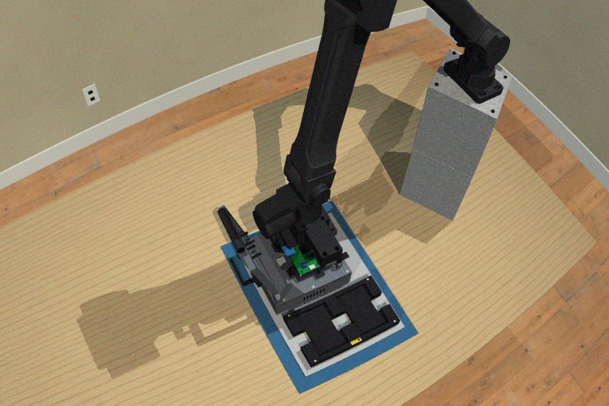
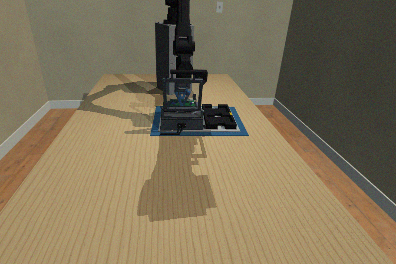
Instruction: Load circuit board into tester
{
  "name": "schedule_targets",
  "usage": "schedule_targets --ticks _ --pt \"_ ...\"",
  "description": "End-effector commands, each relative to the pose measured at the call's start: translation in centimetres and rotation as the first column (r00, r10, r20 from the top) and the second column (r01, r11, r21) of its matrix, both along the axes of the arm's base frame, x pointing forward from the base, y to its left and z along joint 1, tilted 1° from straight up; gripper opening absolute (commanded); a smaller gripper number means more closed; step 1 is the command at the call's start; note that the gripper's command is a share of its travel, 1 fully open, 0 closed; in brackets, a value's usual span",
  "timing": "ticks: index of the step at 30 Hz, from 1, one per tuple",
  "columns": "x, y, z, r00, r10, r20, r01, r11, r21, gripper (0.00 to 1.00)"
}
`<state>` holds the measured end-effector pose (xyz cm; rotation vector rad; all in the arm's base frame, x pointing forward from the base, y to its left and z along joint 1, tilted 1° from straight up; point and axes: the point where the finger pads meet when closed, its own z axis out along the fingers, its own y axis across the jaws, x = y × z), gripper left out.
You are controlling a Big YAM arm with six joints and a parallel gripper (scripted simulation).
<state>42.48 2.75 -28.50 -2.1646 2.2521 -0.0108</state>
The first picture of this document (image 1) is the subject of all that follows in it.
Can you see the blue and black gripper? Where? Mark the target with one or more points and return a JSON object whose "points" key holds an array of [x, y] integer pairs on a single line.
{"points": [[290, 242]]}

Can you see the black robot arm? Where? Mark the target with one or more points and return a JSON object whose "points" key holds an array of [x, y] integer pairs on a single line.
{"points": [[309, 167]]}

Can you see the green circuit board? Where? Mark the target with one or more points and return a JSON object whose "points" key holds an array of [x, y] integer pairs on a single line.
{"points": [[304, 259]]}

